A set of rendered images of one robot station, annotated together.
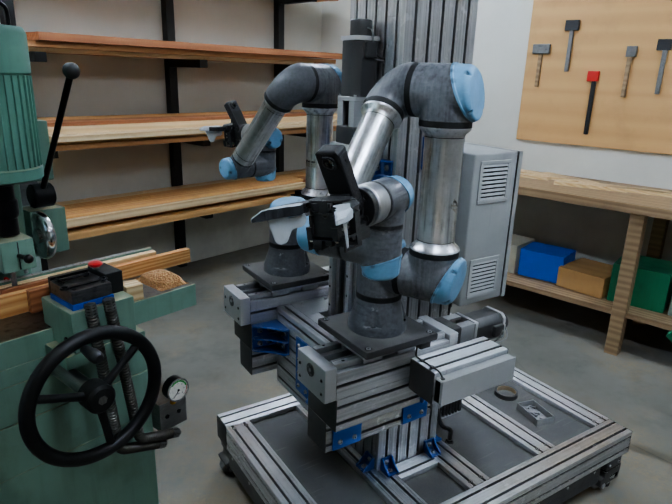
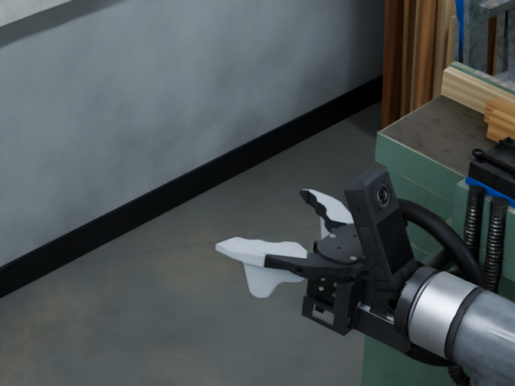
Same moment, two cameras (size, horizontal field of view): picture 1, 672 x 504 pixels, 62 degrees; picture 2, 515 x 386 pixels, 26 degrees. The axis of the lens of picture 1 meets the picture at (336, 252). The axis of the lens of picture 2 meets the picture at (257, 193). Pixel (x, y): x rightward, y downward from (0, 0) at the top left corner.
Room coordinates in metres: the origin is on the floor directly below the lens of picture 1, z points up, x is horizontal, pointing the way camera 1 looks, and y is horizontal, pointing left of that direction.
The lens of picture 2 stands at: (0.86, -0.85, 1.94)
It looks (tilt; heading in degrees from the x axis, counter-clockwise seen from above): 36 degrees down; 96
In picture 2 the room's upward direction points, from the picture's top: straight up
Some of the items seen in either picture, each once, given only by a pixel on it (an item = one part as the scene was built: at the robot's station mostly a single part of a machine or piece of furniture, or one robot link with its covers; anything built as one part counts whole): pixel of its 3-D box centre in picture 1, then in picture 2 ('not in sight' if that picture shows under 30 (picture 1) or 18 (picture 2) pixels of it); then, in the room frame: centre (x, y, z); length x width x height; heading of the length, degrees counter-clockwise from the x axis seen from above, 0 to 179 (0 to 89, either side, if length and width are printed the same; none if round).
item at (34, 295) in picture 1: (66, 291); not in sight; (1.22, 0.63, 0.93); 0.17 x 0.02 x 0.05; 141
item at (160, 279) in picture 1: (161, 276); not in sight; (1.38, 0.46, 0.91); 0.12 x 0.09 x 0.03; 51
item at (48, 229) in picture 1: (42, 235); not in sight; (1.36, 0.75, 1.02); 0.12 x 0.03 x 0.12; 51
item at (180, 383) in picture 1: (174, 390); not in sight; (1.25, 0.40, 0.65); 0.06 x 0.04 x 0.08; 141
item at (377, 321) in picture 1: (377, 307); not in sight; (1.32, -0.11, 0.87); 0.15 x 0.15 x 0.10
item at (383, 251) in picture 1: (374, 247); not in sight; (1.04, -0.07, 1.12); 0.11 x 0.08 x 0.11; 59
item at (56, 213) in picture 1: (45, 228); not in sight; (1.42, 0.77, 1.02); 0.09 x 0.07 x 0.12; 141
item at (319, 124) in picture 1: (318, 151); not in sight; (1.84, 0.07, 1.19); 0.15 x 0.12 x 0.55; 137
